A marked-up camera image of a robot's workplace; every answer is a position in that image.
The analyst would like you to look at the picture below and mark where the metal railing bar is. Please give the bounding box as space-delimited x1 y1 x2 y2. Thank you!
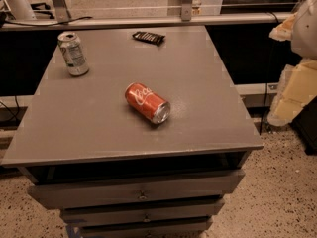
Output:
0 12 290 31

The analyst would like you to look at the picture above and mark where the green and white soda can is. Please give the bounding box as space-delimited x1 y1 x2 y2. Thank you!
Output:
57 32 89 76

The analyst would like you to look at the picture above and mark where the top grey drawer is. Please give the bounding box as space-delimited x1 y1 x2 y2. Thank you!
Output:
28 170 245 209

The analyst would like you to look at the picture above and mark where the white pipe top left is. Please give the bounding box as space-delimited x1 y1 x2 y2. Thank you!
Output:
6 0 36 20

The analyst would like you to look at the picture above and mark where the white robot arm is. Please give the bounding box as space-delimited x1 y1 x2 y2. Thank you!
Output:
267 0 317 126

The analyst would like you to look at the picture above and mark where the middle grey drawer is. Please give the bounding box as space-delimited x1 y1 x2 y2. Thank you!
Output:
61 197 224 227

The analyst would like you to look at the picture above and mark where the bottom grey drawer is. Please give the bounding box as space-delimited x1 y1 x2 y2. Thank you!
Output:
80 217 211 238

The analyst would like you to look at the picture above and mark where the grey drawer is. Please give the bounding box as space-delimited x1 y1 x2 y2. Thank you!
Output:
28 170 245 209
80 217 211 238
61 197 224 227

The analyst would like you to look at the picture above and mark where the red coke can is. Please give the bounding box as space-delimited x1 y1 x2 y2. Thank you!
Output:
125 83 171 124

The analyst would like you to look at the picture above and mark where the grey drawer cabinet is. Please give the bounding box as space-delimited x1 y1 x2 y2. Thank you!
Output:
0 25 264 238

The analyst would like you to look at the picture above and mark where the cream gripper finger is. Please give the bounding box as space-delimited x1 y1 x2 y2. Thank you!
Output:
269 14 296 42
267 59 317 126

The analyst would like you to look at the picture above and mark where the black cable on railing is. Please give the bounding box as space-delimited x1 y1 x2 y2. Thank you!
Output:
3 15 93 27

